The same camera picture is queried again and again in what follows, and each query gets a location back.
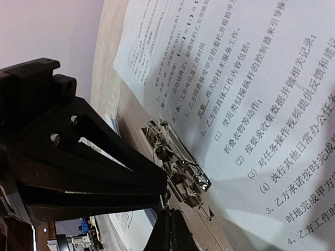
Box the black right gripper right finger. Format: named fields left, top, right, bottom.
left=171, top=210, right=199, bottom=251

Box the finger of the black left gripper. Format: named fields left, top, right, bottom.
left=16, top=180, right=167, bottom=223

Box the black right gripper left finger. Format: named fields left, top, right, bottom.
left=144, top=207, right=172, bottom=251

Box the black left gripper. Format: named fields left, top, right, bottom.
left=1, top=58, right=167, bottom=225

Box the brown plastic folder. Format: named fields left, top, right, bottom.
left=91, top=1, right=232, bottom=250

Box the metal folder clip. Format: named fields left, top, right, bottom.
left=140, top=116, right=214, bottom=221

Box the white paper stack remainder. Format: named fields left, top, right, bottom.
left=114, top=1, right=334, bottom=250

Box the background clutter of equipment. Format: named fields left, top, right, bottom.
left=32, top=216, right=107, bottom=250

